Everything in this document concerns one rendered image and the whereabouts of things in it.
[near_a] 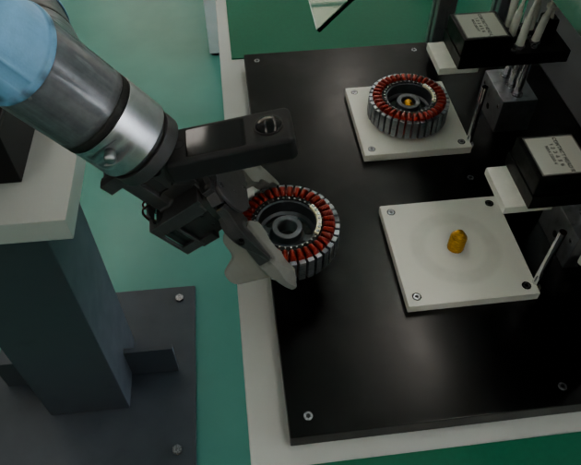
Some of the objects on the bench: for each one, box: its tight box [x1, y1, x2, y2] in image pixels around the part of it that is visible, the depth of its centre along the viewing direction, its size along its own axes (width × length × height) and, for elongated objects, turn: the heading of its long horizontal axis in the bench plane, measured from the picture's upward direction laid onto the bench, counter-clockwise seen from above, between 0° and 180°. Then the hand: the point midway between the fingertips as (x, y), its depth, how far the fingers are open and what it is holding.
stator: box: [367, 74, 450, 139], centre depth 85 cm, size 11×11×4 cm
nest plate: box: [345, 81, 472, 161], centre depth 86 cm, size 15×15×1 cm
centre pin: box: [447, 230, 468, 254], centre depth 70 cm, size 2×2×3 cm
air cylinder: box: [539, 202, 581, 268], centre depth 70 cm, size 5×8×6 cm
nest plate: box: [379, 196, 540, 312], centre depth 71 cm, size 15×15×1 cm
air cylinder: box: [477, 68, 538, 132], centre depth 86 cm, size 5×8×6 cm
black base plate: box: [243, 42, 581, 446], centre depth 80 cm, size 47×64×2 cm
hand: (290, 232), depth 65 cm, fingers closed on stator, 13 cm apart
